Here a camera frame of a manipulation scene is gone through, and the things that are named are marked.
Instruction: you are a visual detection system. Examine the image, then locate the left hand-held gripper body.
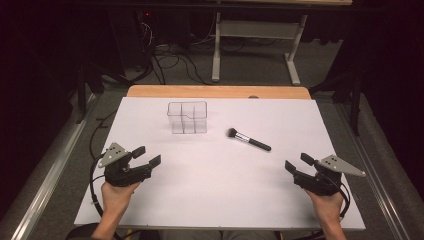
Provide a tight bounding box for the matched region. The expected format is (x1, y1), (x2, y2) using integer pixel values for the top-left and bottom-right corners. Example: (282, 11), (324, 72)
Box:
(98, 142), (154, 188)

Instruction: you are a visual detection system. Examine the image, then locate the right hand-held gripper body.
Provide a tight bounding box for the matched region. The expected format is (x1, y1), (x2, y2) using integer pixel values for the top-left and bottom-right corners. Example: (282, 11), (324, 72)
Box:
(292, 154), (367, 197)

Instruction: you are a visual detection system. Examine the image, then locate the black makeup brush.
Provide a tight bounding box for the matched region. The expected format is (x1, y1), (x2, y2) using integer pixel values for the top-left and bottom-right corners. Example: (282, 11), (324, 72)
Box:
(225, 127), (272, 153)

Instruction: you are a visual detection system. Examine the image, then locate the person's right hand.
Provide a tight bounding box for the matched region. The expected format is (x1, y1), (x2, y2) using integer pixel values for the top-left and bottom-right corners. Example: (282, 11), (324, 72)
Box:
(304, 189), (345, 224)

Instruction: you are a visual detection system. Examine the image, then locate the person's left hand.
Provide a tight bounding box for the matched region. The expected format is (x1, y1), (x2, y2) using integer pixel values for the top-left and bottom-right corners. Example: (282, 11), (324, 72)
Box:
(100, 181), (141, 218)

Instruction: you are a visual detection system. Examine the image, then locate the clear plastic organizer box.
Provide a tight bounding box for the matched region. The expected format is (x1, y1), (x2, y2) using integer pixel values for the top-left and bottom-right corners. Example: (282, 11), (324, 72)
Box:
(166, 100), (209, 135)

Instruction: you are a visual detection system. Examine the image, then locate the white table mat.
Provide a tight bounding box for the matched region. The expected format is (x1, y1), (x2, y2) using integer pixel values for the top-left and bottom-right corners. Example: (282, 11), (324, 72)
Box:
(73, 96), (367, 232)

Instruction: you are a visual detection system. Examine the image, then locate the black stand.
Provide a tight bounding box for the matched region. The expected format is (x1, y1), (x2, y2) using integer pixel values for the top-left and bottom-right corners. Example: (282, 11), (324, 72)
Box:
(74, 61), (105, 125)
(309, 71), (365, 137)

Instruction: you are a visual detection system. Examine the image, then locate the dark computer tower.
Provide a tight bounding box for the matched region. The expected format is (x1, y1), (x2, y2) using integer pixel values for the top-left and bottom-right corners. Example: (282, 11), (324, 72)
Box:
(108, 8), (156, 73)

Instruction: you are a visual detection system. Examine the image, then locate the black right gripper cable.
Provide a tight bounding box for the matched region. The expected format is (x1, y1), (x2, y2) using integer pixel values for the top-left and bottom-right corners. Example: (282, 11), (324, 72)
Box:
(328, 174), (352, 219)

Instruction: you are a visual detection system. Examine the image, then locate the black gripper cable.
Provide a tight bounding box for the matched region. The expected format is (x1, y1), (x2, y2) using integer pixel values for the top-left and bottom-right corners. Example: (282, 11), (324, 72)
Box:
(328, 174), (352, 219)
(88, 153), (125, 240)

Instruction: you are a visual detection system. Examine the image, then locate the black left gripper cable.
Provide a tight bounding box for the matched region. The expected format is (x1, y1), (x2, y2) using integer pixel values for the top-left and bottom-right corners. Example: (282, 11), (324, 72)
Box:
(88, 153), (125, 240)

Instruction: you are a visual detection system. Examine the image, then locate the thin black floor cable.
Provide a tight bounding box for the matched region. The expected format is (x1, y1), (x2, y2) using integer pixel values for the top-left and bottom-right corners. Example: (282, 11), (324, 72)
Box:
(88, 110), (118, 161)

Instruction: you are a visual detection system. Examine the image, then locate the metal floor rail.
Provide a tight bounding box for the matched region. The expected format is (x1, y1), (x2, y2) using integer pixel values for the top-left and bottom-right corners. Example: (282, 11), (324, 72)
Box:
(9, 93), (98, 240)
(334, 102), (412, 240)

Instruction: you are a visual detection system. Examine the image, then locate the tangle of black floor cables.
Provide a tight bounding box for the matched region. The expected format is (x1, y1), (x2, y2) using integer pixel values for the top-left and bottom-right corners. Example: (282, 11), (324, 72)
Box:
(133, 19), (218, 86)

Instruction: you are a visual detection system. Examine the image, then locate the white metal desk frame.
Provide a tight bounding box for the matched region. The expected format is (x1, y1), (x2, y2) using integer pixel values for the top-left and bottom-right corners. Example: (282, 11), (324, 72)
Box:
(211, 11), (310, 87)

